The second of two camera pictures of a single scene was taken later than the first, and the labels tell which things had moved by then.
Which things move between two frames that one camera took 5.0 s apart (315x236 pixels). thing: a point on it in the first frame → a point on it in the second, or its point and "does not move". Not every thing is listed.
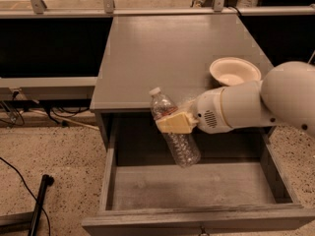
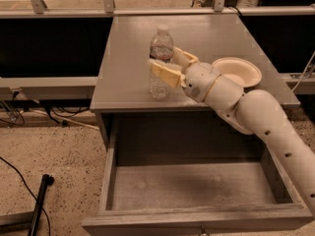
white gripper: (207, 112) → (199, 80)
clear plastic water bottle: (182, 145) → (161, 47)
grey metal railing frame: (36, 8) does not move
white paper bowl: (228, 71) does not move
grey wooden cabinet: (169, 51) does not move
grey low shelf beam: (37, 88) does not move
